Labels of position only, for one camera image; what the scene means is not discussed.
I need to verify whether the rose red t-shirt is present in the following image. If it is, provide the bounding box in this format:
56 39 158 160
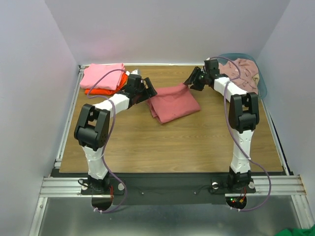
147 83 201 124

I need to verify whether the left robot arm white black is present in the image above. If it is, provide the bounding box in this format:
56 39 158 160
74 70 201 194

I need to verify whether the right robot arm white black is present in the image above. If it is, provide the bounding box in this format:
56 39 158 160
184 58 260 192

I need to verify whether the folded orange t-shirt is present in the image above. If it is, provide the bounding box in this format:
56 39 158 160
90 71 130 95

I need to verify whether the folded light pink t-shirt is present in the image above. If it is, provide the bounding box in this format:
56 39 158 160
79 63 126 91

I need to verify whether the dusty pink shirt in bin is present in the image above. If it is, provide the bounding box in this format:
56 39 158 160
219 58 258 94

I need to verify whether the beige garment in bin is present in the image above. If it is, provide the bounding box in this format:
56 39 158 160
252 73 260 86

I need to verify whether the teal plastic bin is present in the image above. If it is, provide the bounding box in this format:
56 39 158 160
218 53 267 99

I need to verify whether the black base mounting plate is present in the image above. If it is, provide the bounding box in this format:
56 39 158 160
78 173 256 207

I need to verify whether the green cloth corner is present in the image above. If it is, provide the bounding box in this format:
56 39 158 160
276 227 315 236

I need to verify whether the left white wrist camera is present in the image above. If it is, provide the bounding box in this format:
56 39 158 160
125 69 140 76

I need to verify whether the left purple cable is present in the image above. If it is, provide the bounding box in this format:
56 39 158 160
86 68 128 214

